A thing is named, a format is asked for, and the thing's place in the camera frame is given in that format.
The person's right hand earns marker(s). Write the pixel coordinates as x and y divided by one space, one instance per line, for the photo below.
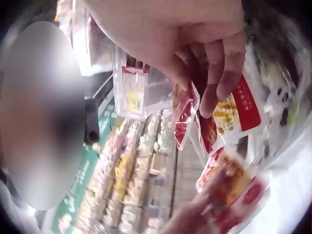
156 29

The person's left hand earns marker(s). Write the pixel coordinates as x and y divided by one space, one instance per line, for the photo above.
192 214

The person's right fingers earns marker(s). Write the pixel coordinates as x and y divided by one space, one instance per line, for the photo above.
224 73

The person's left fingers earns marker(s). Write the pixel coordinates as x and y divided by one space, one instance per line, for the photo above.
214 187

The person's right thumb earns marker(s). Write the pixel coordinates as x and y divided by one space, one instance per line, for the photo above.
180 70

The large red snack packet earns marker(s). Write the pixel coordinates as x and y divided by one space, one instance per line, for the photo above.
234 180

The clear packet of red meat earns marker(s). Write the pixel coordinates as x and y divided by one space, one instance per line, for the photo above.
185 114

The red label yellow snack packet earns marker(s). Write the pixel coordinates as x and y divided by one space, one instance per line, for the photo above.
243 107

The full shop shelf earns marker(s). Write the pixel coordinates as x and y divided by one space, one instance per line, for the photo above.
131 92
126 175

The person's body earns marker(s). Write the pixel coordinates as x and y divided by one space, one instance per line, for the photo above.
17 209

